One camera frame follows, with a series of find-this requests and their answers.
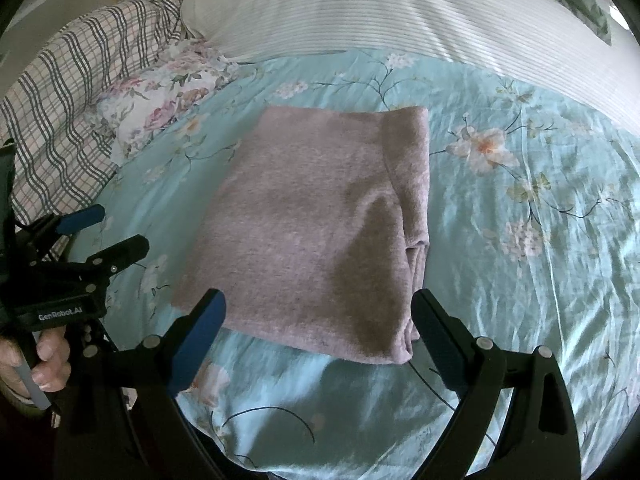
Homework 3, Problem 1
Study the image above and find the light blue floral bed sheet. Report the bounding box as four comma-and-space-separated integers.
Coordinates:
65, 47, 640, 480

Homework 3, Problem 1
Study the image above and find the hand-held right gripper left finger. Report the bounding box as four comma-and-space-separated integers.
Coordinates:
52, 289, 227, 480

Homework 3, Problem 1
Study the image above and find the pink floral pillow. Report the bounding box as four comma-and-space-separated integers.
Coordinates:
95, 40, 261, 161

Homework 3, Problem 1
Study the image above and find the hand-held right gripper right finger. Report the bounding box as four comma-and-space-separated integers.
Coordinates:
411, 289, 584, 480

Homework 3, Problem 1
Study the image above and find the green plaid cloth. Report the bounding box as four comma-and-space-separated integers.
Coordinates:
0, 0, 203, 266

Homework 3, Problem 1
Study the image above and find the pink knit sweater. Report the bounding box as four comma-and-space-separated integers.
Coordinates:
171, 105, 432, 366

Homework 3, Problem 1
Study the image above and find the white striped quilt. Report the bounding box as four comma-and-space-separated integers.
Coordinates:
180, 0, 640, 133

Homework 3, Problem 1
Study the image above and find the person's left hand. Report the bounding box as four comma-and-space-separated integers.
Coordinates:
0, 331, 72, 400

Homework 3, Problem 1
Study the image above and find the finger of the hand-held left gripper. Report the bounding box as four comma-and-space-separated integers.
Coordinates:
65, 234, 151, 282
30, 204, 107, 247

